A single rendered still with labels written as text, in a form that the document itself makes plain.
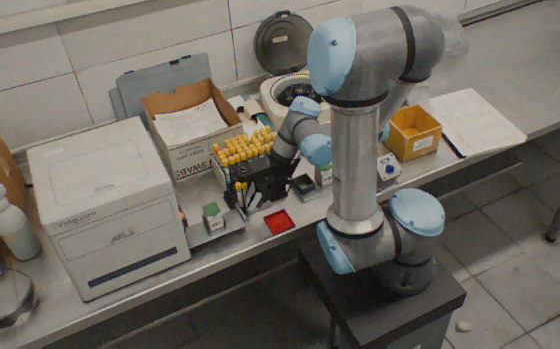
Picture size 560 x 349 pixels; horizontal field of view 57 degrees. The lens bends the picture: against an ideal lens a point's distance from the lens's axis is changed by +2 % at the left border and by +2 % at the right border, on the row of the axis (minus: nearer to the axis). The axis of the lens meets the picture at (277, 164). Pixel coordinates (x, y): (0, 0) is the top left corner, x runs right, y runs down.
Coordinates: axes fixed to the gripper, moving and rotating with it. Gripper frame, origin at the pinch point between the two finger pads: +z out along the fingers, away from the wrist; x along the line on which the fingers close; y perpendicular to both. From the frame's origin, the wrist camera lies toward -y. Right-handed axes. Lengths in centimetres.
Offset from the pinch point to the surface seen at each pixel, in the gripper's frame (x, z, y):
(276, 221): -3.6, 0.7, 8.3
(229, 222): -0.8, 3.8, -4.6
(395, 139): 4, -27, 45
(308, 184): 3.9, -7.5, 20.2
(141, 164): 3.3, -10.1, -32.6
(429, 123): 4, -34, 55
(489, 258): 0, 24, 144
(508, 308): -23, 29, 134
